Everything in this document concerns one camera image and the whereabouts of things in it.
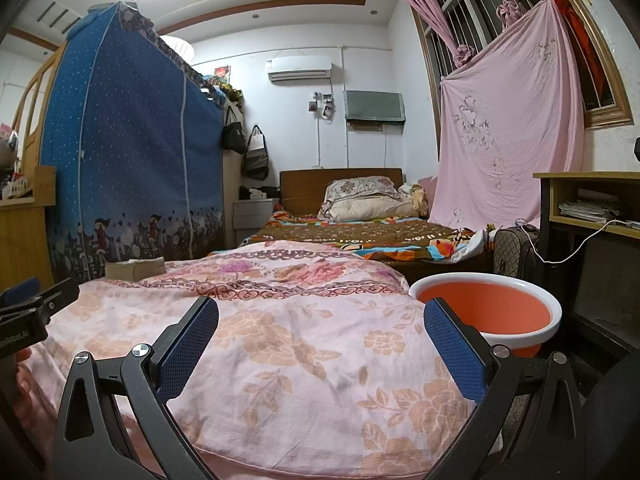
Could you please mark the wooden bed headboard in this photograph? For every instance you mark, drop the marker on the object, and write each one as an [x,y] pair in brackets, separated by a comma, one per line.
[300,187]

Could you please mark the brown patterned bag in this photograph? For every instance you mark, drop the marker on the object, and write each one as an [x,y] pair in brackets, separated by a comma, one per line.
[515,255]

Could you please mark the white wall-mounted device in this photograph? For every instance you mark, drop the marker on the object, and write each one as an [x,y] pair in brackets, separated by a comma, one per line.
[322,107]

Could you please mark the orange bucket with white rim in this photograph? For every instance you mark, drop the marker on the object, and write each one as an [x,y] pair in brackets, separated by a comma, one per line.
[485,305]

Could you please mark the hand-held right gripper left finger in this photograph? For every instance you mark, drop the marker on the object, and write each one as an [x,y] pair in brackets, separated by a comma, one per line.
[186,347]

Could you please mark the beige cardboard box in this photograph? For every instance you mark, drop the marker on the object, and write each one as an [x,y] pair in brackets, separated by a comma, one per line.
[135,268]

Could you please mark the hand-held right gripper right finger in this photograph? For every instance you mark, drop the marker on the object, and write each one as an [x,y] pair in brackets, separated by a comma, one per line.
[454,350]

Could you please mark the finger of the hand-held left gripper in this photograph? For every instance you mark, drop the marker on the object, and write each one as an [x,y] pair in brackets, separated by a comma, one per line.
[60,296]
[20,294]

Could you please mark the stack of papers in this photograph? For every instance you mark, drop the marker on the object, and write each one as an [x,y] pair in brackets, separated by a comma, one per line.
[587,211]

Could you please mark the pink hanging sheet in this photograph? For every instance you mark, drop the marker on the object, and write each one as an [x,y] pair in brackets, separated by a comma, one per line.
[510,110]

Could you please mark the yellowish crumpled cloth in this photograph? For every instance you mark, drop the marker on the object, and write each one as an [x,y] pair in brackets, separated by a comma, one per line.
[420,200]

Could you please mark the wooden cabinet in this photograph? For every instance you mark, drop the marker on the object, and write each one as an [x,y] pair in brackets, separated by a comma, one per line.
[22,240]

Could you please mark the cream pillow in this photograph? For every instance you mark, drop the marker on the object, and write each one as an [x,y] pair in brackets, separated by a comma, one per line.
[372,211]

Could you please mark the floral pillow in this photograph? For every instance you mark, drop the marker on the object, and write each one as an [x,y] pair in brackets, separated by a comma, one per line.
[360,187]

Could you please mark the white air conditioner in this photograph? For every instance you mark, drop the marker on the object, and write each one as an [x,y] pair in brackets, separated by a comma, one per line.
[299,69]

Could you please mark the black item on nightstand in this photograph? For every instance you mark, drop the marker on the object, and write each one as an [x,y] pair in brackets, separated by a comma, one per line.
[257,193]

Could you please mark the blue fabric wardrobe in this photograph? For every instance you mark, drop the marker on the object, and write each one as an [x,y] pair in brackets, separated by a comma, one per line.
[135,150]

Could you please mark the black handbag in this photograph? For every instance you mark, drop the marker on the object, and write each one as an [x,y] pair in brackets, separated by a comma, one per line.
[256,160]
[235,137]

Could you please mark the green covered wall screen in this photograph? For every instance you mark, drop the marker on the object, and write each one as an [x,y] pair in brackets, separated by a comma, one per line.
[375,106]

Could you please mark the red cloth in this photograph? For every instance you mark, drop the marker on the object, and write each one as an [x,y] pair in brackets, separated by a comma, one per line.
[580,35]

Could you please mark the wooden desk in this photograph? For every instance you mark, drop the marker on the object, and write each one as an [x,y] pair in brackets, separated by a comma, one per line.
[585,177]

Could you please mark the pink floral quilt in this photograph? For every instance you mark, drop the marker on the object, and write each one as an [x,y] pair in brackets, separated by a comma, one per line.
[300,350]

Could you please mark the barred window with wooden frame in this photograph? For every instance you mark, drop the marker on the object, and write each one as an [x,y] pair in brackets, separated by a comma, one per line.
[465,10]

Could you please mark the colourful printed blanket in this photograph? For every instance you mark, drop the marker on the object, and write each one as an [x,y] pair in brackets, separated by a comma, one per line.
[380,233]

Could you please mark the white nightstand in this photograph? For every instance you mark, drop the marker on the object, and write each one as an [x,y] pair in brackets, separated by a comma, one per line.
[255,220]

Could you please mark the small colourful picture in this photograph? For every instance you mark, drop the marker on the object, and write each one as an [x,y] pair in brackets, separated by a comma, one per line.
[222,74]

